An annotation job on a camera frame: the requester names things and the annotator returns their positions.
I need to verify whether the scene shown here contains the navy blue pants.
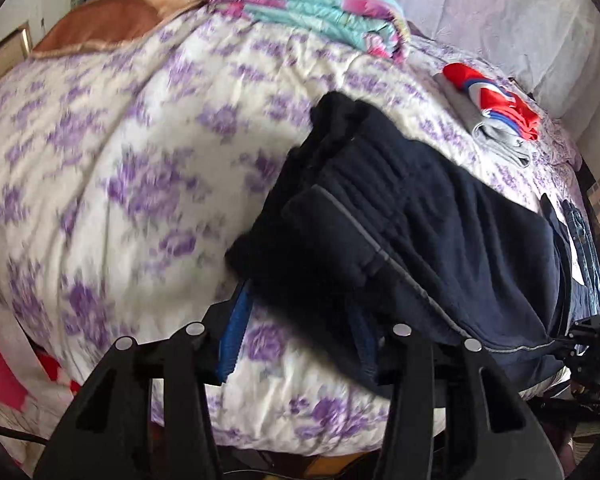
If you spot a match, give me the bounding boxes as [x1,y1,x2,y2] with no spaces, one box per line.
[226,92,571,396]

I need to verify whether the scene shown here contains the purple floral bed sheet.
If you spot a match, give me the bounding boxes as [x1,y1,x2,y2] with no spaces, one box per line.
[0,9,582,437]

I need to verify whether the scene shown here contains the blue denim jeans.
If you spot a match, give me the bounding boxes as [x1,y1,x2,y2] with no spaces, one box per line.
[562,200,600,318]

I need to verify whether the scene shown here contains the grey folded garment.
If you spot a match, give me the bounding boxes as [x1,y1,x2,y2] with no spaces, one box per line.
[434,73,531,168]

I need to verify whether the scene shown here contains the red blue folded garment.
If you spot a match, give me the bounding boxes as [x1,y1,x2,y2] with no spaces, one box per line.
[442,63,541,141]

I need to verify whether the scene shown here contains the floral turquoise pink folded quilt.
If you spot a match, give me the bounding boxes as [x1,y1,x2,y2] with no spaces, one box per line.
[208,0,411,63]

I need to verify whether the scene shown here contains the brown orange pillow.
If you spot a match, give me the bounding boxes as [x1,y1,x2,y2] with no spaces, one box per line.
[31,0,206,58]

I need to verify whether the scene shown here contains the gold picture frame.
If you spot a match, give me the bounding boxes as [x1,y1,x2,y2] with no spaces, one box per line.
[0,23,32,79]

